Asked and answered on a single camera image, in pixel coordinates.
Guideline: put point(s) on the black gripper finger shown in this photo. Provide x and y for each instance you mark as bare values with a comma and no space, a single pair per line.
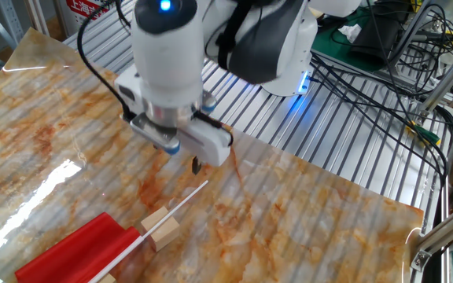
196,165

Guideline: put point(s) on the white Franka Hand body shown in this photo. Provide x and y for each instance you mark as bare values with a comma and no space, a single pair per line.
211,143

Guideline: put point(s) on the red flag with white stick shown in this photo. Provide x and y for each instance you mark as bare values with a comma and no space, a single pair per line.
77,251

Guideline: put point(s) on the white Franka Panda arm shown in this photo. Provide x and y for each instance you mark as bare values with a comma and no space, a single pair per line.
171,59

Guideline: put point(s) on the light wooden cube block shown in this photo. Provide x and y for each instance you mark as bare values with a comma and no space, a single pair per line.
165,236
107,279

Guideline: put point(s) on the orange marble pattern mat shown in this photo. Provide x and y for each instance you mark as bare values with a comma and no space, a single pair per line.
289,220

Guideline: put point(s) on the green cutting mat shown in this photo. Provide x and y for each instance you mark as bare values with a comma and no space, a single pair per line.
328,47

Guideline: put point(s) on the crumpled white tissue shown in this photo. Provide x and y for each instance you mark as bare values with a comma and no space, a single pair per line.
350,33

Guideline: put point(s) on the red sign with white text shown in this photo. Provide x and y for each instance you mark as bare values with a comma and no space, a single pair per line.
81,8

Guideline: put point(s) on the black fabric pouch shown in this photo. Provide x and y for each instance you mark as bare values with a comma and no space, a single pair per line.
376,39

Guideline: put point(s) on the grey perforated rack upright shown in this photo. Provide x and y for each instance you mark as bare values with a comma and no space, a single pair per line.
8,19

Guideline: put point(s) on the aluminium profile strut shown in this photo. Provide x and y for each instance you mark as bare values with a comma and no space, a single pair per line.
446,82

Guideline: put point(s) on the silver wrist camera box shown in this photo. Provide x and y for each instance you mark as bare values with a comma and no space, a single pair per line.
155,133

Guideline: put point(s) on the aluminium profile with corner bracket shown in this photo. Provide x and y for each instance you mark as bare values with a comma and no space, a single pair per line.
443,232

